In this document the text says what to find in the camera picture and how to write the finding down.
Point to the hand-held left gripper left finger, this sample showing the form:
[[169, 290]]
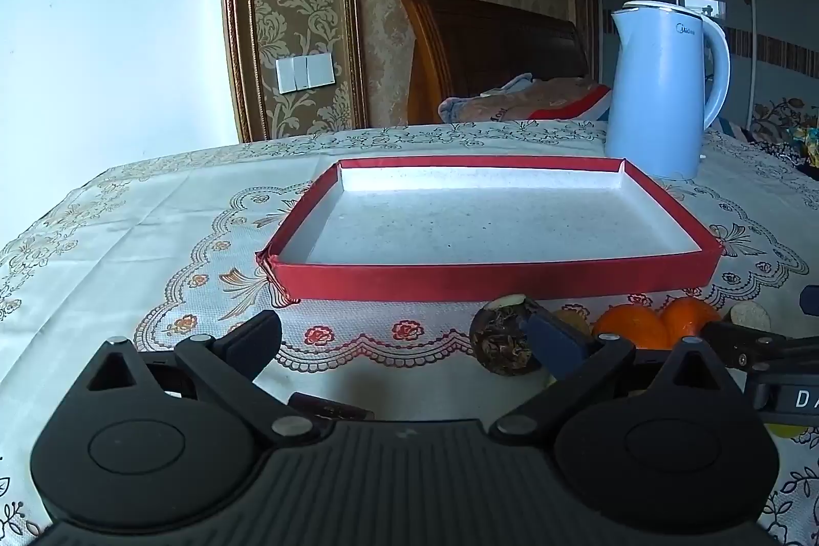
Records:
[[256, 338]]

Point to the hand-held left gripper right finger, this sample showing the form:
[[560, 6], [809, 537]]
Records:
[[556, 341]]

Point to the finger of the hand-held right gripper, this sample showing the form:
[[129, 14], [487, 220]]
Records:
[[755, 348], [811, 301]]

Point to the small yellow potato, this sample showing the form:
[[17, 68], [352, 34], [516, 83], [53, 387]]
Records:
[[572, 322]]

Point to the large eggplant chunk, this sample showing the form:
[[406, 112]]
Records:
[[750, 314]]

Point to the green tomato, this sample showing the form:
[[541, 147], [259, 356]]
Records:
[[784, 431]]

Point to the orange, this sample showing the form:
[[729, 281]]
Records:
[[630, 328], [688, 316]]

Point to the small eggplant piece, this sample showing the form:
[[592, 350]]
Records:
[[326, 408]]

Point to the red shallow cardboard tray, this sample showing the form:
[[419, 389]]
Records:
[[480, 226]]

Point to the colourful patterned bed blanket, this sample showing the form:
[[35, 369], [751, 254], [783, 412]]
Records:
[[787, 136]]

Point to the printed pillow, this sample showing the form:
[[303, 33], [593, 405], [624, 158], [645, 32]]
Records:
[[550, 98]]

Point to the light blue electric kettle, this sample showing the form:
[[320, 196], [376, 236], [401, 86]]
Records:
[[652, 98]]

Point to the floral sliding door wardrobe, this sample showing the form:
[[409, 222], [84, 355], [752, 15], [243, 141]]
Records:
[[780, 9]]

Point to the brown wooden headboard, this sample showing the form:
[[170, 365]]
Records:
[[486, 47]]

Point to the white wall light switch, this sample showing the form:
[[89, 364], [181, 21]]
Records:
[[306, 72]]

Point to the brown wooden wall trim frame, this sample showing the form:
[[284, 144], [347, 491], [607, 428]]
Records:
[[238, 40]]

